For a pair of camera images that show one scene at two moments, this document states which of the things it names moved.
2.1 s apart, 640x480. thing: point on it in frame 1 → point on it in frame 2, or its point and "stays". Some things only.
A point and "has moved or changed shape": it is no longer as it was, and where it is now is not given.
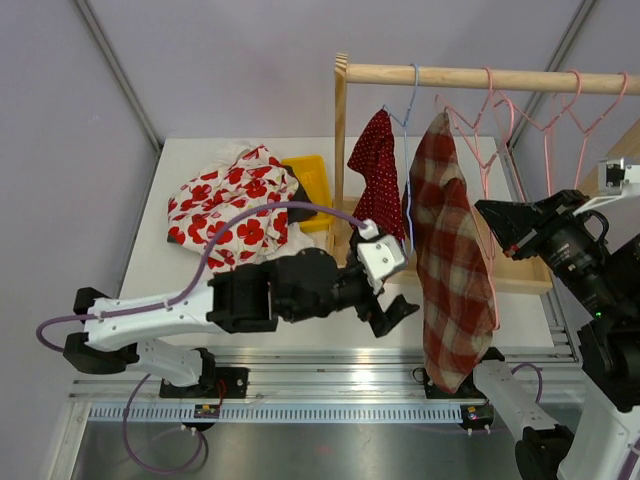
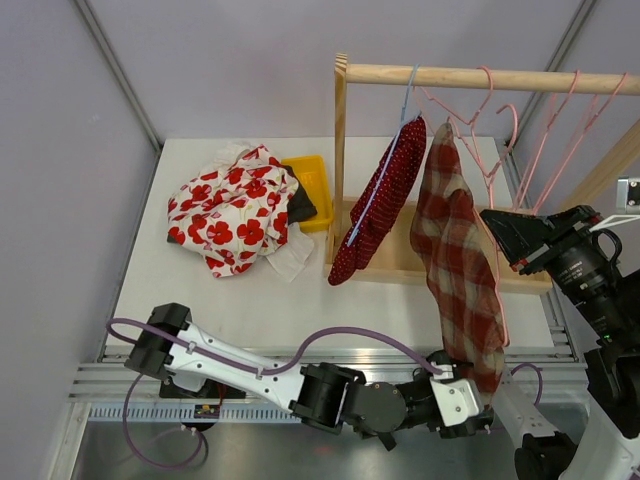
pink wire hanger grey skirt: (546, 129) → (540, 142)
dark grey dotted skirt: (300, 196) stays
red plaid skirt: (460, 314) has moved or changed shape
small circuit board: (207, 411) stays
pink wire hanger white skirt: (585, 131) → (585, 128)
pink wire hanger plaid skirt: (486, 167) has moved or changed shape
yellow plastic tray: (312, 173) stays
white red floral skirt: (200, 207) stays
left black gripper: (381, 321) → (441, 356)
